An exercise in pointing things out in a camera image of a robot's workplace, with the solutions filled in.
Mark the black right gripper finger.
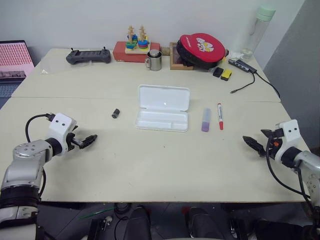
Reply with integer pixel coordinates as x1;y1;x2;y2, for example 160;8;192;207
242;135;266;158
260;128;277;139

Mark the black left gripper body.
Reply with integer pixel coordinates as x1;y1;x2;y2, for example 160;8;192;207
65;124;85;152

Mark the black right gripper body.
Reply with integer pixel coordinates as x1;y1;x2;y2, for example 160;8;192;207
264;129;285;158

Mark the clear tube with purple cap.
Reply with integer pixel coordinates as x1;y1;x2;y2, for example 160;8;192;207
201;107;212;133

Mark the white plastic case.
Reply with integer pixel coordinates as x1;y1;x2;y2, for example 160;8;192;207
135;84;192;133

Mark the red round pouch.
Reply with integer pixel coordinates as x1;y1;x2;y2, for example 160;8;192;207
175;32;226;71

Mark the red and white marker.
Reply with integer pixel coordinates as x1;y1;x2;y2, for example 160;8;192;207
216;102;225;131

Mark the thin green stick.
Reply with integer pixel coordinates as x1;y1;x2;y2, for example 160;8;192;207
79;207;117;220

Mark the yellow black eraser block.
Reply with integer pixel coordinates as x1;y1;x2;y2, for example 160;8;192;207
220;69;234;82

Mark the grey USB hub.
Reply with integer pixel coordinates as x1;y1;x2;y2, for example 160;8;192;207
227;58;258;74

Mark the dark grey remote controller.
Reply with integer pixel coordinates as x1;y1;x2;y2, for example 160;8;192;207
65;47;113;65

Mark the red cardboard box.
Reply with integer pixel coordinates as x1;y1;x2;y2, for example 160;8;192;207
112;40;162;64

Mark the dark rounded shape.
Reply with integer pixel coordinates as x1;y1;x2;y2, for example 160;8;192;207
123;205;154;240
186;205;227;240

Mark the stainless steel lidded mug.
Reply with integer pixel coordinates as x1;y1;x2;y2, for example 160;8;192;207
144;49;164;72

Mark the clear bottle green lid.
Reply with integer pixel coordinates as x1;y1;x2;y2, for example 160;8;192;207
242;3;277;62

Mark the open laptop pink screen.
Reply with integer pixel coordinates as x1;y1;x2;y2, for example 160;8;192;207
0;39;36;110

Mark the brown wooden box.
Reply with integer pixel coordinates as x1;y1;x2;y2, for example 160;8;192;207
169;41;195;71

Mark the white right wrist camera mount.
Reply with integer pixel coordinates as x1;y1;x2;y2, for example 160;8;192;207
273;119;301;161

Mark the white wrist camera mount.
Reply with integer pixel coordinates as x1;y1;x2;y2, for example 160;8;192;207
47;112;78;154
273;119;301;161

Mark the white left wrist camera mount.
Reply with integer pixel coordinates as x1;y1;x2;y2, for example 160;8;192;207
47;112;78;154

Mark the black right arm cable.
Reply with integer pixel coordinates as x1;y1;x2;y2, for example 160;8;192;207
265;137;316;227

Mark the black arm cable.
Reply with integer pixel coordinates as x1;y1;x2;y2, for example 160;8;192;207
265;137;316;227
24;113;56;143

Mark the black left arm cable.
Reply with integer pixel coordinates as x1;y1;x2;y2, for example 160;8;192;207
24;113;56;143

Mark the black hub cable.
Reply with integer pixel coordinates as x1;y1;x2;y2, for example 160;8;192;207
254;71;282;98

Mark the black cable with plug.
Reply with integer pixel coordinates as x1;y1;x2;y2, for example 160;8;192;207
229;71;256;95

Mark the black floor cable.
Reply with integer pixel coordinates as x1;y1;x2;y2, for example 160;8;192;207
113;202;133;240

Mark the wooden ring stacking toy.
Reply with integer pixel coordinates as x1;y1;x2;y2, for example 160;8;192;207
124;24;152;54

